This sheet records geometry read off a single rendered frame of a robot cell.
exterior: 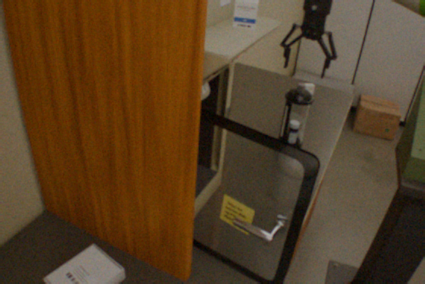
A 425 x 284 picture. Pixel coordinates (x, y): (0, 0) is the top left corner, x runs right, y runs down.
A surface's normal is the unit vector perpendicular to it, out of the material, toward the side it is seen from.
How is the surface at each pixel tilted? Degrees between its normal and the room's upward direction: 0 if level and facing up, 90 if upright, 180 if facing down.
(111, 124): 90
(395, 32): 90
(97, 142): 90
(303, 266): 0
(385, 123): 89
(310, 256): 0
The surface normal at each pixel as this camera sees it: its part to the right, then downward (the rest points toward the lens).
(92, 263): 0.08, -0.83
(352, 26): -0.43, 0.47
